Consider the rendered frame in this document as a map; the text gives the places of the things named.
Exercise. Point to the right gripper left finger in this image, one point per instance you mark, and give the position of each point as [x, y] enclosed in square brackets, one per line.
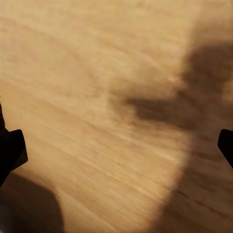
[11, 146]

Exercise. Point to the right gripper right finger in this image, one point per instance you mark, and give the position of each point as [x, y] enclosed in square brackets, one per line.
[225, 144]

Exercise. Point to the digital camera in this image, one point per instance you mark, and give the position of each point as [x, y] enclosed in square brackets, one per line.
[22, 158]

